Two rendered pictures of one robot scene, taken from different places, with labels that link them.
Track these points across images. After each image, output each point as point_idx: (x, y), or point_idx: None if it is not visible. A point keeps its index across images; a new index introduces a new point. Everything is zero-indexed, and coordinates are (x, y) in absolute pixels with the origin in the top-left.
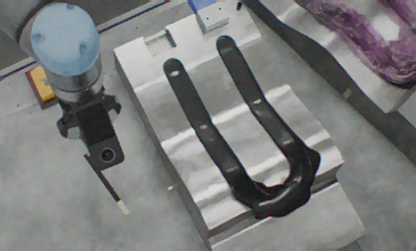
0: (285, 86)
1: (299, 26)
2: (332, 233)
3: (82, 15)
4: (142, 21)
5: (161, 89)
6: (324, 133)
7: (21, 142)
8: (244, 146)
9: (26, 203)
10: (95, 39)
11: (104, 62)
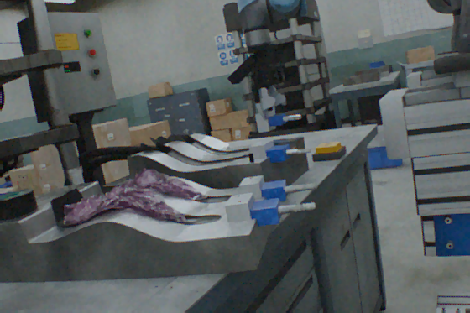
0: (185, 170)
1: (200, 186)
2: (122, 179)
3: None
4: (322, 178)
5: None
6: (144, 154)
7: (314, 151)
8: (190, 148)
9: None
10: (238, 0)
11: (318, 167)
